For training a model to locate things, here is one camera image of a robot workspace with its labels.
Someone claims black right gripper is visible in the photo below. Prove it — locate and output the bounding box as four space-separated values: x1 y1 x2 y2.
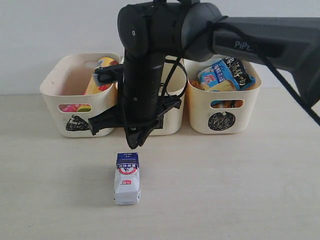
88 57 182 150

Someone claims white blue milk carton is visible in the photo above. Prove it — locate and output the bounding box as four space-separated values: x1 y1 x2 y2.
113 152 141 206

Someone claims orange instant noodle bag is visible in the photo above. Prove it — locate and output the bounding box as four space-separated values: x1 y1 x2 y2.
189 80 244 109

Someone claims yellow Lays chips can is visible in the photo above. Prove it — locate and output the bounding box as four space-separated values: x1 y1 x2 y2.
76 56 120 113

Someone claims pink Lays chips can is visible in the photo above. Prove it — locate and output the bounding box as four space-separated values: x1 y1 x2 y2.
61 104 81 113

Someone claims blue instant noodle bag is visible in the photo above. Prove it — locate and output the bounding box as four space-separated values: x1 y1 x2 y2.
197 56 256 92

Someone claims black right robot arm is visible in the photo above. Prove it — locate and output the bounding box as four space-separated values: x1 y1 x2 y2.
88 0 320 149

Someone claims cream bin with square mark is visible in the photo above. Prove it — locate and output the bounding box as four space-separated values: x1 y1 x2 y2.
150 66 187 136

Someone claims cream bin with circle mark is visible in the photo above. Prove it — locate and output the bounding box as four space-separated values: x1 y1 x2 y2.
186 60 262 135

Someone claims cream bin with triangle mark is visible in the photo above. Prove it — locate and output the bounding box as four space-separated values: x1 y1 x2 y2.
39 52 121 138

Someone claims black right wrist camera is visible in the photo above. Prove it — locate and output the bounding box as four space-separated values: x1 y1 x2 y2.
93 64 124 86

